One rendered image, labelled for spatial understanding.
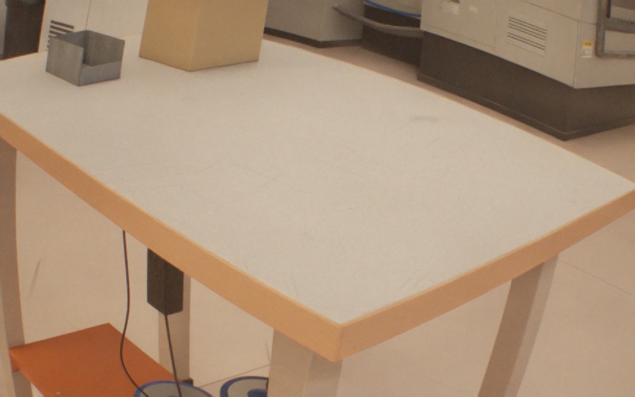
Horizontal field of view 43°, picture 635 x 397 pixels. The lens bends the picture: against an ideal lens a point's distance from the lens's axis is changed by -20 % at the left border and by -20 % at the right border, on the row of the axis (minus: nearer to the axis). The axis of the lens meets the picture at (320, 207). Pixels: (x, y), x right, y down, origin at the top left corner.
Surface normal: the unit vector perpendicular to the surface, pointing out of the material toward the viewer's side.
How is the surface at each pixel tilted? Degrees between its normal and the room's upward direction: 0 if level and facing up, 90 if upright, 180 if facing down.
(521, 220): 0
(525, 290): 90
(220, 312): 0
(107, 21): 90
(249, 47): 90
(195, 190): 0
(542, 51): 90
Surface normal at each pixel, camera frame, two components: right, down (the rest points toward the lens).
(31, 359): 0.12, -0.93
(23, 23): 0.14, 0.44
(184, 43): -0.67, 0.18
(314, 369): 0.71, 0.33
